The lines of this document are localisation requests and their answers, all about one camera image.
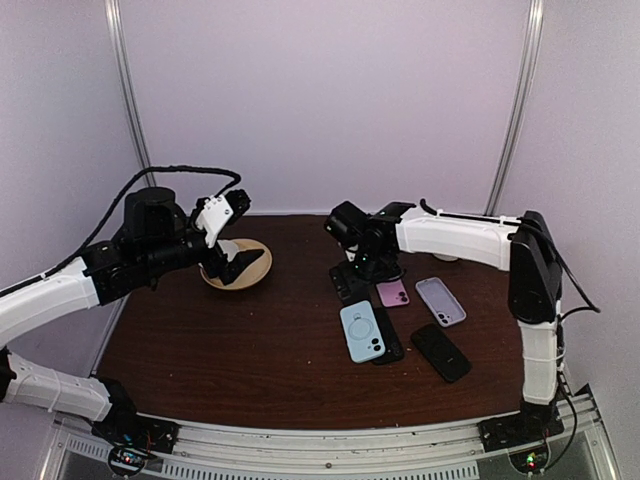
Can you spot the cream ribbed mug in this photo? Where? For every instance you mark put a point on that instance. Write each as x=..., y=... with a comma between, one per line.
x=445, y=258

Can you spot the white teacup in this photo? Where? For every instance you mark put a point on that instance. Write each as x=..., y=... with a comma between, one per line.
x=229, y=248

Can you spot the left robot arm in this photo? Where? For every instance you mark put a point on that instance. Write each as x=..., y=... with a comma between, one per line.
x=156, y=237

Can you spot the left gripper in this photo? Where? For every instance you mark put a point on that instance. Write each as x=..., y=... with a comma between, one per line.
x=228, y=273

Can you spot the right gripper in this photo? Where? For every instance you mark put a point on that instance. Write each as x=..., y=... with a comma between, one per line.
x=390, y=270

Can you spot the light blue cased phone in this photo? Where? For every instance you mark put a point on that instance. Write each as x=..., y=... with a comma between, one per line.
x=361, y=331

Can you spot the black phone under blue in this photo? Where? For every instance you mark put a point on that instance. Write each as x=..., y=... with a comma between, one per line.
x=394, y=350

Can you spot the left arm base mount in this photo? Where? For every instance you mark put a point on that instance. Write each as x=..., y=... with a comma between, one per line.
x=135, y=439

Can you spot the left aluminium post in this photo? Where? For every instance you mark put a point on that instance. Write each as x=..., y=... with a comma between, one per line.
x=117, y=35

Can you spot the black phone case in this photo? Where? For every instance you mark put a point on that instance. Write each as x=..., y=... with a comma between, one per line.
x=441, y=353

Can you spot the lavender phone case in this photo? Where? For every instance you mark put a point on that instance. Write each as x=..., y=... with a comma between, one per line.
x=442, y=304

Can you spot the aluminium post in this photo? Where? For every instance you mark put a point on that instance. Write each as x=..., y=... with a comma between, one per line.
x=527, y=70
x=117, y=35

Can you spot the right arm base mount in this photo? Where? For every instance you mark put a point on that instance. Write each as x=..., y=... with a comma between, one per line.
x=526, y=436

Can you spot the aluminium front rail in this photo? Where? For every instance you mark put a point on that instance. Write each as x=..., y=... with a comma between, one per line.
x=453, y=450

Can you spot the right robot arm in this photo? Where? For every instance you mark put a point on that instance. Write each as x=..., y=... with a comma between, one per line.
x=520, y=246

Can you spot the pink phone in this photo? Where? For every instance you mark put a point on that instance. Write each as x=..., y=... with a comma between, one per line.
x=392, y=294

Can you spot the right aluminium post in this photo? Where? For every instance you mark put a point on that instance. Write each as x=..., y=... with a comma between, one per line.
x=527, y=70

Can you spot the beige saucer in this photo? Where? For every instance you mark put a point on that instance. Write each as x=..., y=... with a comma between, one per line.
x=261, y=267

